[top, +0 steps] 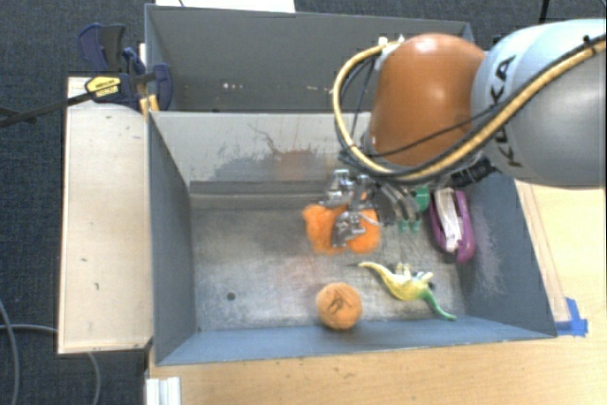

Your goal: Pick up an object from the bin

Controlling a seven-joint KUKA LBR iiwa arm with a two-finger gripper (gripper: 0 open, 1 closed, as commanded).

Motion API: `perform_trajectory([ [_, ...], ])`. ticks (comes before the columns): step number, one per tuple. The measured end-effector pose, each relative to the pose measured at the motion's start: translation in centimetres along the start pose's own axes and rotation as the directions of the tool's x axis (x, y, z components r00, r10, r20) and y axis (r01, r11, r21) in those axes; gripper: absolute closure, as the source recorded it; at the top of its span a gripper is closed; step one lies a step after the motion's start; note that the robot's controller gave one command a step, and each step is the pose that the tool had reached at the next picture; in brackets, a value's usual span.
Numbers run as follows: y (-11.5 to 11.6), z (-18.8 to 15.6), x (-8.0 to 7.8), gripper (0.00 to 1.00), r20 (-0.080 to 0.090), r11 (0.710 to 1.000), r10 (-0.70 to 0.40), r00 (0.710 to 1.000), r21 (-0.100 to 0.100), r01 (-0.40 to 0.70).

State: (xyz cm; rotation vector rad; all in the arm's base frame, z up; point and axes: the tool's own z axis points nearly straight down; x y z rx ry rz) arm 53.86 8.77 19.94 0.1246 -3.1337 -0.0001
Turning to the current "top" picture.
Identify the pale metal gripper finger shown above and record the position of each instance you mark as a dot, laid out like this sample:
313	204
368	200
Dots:
348	227
342	187

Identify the orange fuzzy cloth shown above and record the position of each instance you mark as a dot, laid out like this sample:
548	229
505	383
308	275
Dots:
318	225

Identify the orange ball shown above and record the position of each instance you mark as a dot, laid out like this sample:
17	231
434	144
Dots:
339	306

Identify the purple and white stapler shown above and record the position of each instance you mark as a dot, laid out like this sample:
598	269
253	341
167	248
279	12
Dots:
465	227

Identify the yellow-green toy dinosaur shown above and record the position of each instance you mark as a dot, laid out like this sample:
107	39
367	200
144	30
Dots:
403	288

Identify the grey metal bin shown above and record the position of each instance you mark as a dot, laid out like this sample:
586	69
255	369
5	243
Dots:
265	251

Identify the pale wood board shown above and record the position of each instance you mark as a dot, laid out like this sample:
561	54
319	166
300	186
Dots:
104	227

